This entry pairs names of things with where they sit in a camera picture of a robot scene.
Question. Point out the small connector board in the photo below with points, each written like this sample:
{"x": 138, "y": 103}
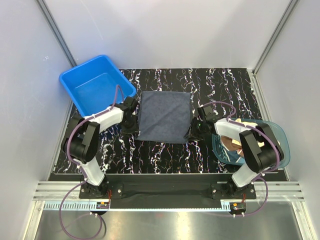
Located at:
{"x": 104, "y": 205}
{"x": 239, "y": 206}

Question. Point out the translucent teal plastic basket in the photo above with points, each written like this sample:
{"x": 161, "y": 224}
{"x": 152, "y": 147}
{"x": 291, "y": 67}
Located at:
{"x": 278, "y": 133}

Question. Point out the brown towel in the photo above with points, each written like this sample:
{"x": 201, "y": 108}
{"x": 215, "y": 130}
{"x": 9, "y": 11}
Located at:
{"x": 230, "y": 146}

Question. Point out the left aluminium frame post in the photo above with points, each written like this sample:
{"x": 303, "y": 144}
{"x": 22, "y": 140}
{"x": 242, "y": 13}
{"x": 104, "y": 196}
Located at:
{"x": 56, "y": 31}

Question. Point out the aluminium front rail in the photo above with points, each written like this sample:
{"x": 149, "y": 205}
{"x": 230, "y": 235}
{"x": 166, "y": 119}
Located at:
{"x": 65, "y": 195}

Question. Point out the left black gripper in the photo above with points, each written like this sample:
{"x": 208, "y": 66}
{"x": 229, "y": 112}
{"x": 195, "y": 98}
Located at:
{"x": 134, "y": 130}

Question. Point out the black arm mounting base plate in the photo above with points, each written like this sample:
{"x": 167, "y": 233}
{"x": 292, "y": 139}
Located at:
{"x": 217, "y": 186}

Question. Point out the yellow towel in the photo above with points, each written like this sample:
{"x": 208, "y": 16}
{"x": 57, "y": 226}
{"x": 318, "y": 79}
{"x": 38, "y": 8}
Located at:
{"x": 245, "y": 122}

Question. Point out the right small connector board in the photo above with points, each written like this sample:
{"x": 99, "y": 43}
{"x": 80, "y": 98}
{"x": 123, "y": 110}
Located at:
{"x": 239, "y": 206}

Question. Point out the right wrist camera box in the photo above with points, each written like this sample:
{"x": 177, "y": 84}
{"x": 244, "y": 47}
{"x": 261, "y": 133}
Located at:
{"x": 206, "y": 114}

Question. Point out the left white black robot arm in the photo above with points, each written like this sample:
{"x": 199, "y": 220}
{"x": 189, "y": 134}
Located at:
{"x": 81, "y": 141}

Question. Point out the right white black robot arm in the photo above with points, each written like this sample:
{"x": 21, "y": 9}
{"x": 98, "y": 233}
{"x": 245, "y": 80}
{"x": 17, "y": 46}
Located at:
{"x": 261, "y": 150}

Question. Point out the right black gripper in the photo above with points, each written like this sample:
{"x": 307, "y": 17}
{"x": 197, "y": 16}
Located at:
{"x": 191, "y": 132}

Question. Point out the blue plastic bin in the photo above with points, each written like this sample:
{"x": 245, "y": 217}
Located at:
{"x": 94, "y": 84}

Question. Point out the right aluminium frame post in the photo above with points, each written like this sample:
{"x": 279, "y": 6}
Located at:
{"x": 276, "y": 33}

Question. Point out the aluminium frame post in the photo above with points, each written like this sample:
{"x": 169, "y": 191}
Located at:
{"x": 56, "y": 31}
{"x": 276, "y": 33}

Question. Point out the dark grey-blue towel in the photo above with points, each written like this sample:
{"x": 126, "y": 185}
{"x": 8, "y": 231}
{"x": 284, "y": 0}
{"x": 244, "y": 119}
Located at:
{"x": 164, "y": 117}

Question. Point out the left small connector board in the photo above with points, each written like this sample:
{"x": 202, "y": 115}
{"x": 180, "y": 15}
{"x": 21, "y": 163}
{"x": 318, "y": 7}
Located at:
{"x": 104, "y": 205}

